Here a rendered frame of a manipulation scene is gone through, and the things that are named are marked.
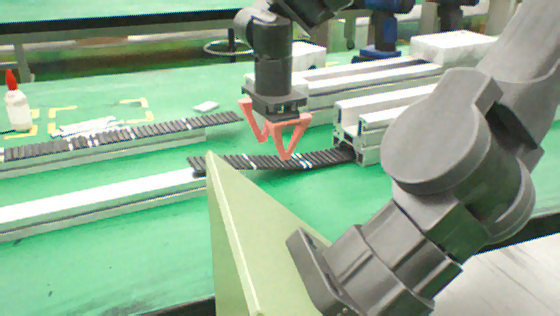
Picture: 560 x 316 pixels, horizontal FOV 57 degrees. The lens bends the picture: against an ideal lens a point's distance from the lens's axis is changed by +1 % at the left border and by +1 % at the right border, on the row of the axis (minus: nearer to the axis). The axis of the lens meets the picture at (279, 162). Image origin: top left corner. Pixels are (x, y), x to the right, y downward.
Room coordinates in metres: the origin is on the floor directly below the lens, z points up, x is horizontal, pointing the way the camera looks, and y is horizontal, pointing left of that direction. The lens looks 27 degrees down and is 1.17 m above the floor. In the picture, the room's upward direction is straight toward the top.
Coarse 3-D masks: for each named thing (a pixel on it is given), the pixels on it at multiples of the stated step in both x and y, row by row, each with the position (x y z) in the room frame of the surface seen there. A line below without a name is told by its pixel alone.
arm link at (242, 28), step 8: (264, 0) 0.81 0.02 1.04; (272, 0) 0.74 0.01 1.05; (280, 0) 0.73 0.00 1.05; (248, 8) 0.82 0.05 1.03; (256, 8) 0.81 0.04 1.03; (264, 8) 0.79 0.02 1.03; (272, 8) 0.78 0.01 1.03; (280, 8) 0.74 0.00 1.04; (288, 8) 0.73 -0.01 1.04; (240, 16) 0.80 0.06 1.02; (248, 16) 0.78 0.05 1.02; (288, 16) 0.75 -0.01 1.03; (296, 16) 0.73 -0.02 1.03; (240, 24) 0.79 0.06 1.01; (248, 24) 0.77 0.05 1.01; (296, 24) 0.75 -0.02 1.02; (304, 24) 0.74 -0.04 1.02; (320, 24) 0.75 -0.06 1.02; (240, 32) 0.79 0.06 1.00; (248, 32) 0.77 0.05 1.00; (304, 32) 0.75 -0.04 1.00; (312, 32) 0.74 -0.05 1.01; (248, 40) 0.77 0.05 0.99
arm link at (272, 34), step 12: (264, 12) 0.76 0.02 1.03; (252, 24) 0.76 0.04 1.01; (264, 24) 0.71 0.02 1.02; (276, 24) 0.71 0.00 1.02; (288, 24) 0.72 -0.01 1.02; (252, 36) 0.77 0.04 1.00; (264, 36) 0.71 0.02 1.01; (276, 36) 0.71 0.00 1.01; (288, 36) 0.72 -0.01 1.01; (264, 48) 0.71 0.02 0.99; (276, 48) 0.71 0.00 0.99; (288, 48) 0.72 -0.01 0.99
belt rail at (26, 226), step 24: (192, 168) 0.69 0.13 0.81; (96, 192) 0.62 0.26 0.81; (120, 192) 0.62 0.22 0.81; (144, 192) 0.62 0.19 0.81; (168, 192) 0.64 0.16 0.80; (192, 192) 0.65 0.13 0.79; (0, 216) 0.56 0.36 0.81; (24, 216) 0.56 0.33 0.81; (48, 216) 0.57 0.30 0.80; (72, 216) 0.59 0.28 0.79; (96, 216) 0.59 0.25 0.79; (0, 240) 0.54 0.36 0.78
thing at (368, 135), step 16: (368, 96) 0.87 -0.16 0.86; (384, 96) 0.87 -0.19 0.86; (400, 96) 0.87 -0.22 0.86; (416, 96) 0.89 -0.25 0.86; (352, 112) 0.83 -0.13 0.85; (368, 112) 0.84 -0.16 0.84; (384, 112) 0.79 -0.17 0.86; (400, 112) 0.79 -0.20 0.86; (352, 128) 0.82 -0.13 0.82; (368, 128) 0.76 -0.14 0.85; (384, 128) 0.78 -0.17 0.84; (336, 144) 0.84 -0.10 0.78; (352, 144) 0.79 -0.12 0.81; (368, 144) 0.76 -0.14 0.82; (368, 160) 0.76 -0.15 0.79
